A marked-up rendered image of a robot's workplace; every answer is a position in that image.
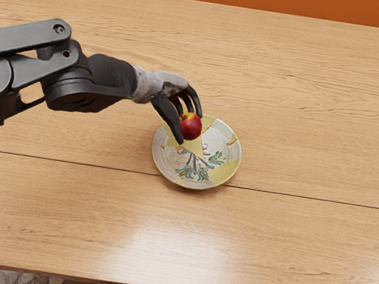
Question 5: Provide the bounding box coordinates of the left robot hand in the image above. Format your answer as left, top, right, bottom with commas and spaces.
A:
121, 64, 209, 148

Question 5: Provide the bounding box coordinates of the red yellow apple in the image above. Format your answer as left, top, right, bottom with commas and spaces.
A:
175, 110, 205, 143

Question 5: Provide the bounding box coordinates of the patterned ceramic plate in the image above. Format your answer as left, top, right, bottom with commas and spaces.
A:
146, 107, 248, 196

